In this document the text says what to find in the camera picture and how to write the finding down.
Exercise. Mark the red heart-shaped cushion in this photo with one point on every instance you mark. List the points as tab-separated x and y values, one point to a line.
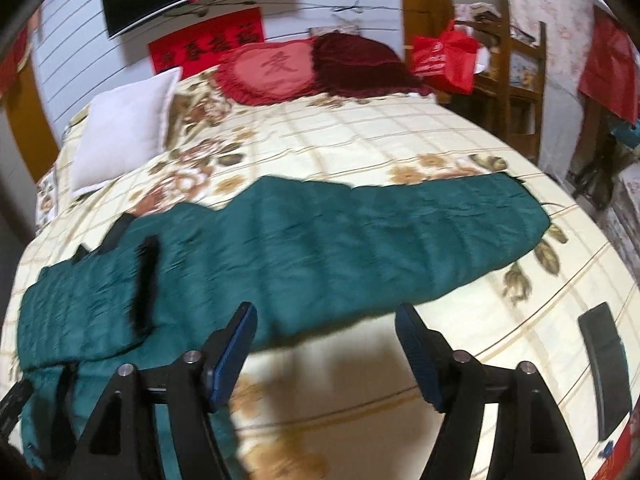
267	70

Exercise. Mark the green quilted down coat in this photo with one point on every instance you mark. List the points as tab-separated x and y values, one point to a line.
295	255

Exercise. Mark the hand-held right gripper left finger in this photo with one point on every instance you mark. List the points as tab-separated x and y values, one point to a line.
234	355

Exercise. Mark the dark red blanket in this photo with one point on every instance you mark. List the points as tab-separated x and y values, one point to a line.
360	67

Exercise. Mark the floral cream bed quilt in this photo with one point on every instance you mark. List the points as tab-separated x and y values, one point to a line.
350	135

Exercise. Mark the red hanging cloth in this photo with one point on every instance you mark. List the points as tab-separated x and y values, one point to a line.
612	67

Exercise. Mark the red shopping bag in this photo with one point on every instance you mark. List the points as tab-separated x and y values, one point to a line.
445	57

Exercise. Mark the white square pillow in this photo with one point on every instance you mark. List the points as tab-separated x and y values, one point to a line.
122	127

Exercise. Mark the floral curtain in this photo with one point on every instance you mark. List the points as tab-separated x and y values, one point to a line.
547	7

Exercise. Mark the black smartphone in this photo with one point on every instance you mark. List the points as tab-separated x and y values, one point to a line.
602	367

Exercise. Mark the wooden shelf rack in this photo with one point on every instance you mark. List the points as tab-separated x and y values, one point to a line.
510	80

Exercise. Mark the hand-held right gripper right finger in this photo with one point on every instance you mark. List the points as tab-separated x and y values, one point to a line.
419	355

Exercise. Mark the red wall banner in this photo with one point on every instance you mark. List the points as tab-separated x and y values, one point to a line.
210	42

